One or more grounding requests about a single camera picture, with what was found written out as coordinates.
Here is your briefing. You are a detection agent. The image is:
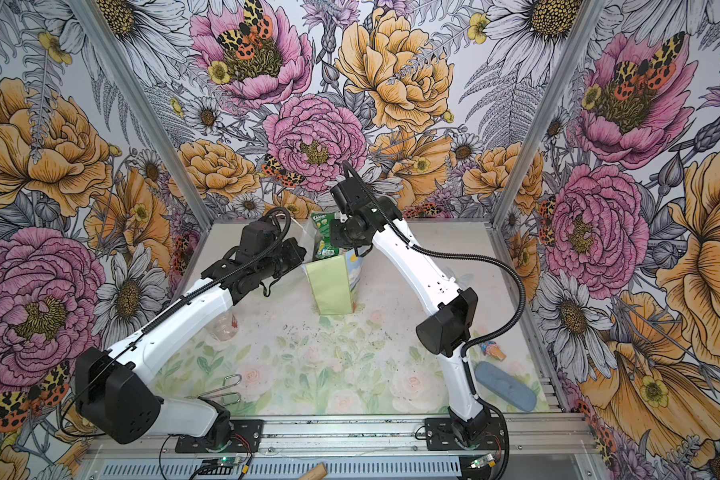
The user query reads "green Fox's candy bag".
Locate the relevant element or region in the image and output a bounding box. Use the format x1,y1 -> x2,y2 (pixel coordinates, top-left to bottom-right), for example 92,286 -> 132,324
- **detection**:
311,212 -> 340,261

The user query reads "white green paper bag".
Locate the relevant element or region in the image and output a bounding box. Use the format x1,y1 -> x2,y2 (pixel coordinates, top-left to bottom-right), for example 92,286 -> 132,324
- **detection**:
303,213 -> 363,316

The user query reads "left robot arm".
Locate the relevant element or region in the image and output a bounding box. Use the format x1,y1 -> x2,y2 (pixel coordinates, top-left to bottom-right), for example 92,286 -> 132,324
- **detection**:
72,207 -> 306,450

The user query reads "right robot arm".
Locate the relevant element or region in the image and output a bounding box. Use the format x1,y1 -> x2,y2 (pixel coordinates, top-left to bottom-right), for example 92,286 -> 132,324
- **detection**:
330,178 -> 491,448

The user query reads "clear plastic cup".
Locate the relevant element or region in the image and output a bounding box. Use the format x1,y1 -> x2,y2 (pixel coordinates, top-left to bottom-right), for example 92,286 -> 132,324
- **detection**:
206,311 -> 239,343

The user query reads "metal paper clip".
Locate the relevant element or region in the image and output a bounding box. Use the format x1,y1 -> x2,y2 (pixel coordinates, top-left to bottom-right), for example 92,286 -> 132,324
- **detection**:
199,374 -> 242,406

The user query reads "small colourful candy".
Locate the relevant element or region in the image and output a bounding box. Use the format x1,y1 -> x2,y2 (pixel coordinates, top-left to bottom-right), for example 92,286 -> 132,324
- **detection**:
480,341 -> 506,362

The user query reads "green circuit board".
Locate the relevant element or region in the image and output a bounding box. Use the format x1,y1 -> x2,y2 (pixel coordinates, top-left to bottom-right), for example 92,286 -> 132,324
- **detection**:
206,457 -> 240,468

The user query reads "wooden stick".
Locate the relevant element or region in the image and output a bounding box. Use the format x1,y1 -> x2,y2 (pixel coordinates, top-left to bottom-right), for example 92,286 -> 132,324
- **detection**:
299,463 -> 328,480

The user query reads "grey blue oval pad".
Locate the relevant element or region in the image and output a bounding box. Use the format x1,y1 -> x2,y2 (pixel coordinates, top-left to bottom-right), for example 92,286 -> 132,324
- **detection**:
474,362 -> 537,412

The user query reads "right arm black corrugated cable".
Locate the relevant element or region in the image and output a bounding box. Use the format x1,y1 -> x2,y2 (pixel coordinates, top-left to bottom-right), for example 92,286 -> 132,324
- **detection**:
341,161 -> 527,421

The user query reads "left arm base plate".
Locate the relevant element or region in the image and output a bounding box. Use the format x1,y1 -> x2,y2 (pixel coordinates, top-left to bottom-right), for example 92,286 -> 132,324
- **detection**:
174,419 -> 264,454

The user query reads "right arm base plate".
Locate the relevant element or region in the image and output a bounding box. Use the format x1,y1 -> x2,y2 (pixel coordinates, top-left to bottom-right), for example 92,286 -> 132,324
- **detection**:
423,417 -> 508,452

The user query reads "aluminium front rail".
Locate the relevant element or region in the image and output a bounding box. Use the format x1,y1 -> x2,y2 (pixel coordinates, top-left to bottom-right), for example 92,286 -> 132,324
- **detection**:
89,413 -> 601,460

